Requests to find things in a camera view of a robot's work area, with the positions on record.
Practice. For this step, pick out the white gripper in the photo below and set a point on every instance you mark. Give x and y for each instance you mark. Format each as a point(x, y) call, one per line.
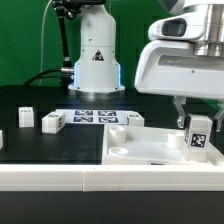
point(184, 58)

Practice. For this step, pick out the white square tabletop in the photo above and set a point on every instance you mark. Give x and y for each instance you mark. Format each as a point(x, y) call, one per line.
point(132, 145)

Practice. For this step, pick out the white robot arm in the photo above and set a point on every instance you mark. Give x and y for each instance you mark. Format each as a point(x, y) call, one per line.
point(97, 70)

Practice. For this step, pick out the tag sheet on table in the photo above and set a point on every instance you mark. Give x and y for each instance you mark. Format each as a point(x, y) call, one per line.
point(75, 116)

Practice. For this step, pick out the white obstacle fence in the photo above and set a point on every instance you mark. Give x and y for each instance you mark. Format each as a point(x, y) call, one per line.
point(92, 178)

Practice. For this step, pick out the black camera stand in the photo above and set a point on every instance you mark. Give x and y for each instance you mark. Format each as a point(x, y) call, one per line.
point(69, 9)

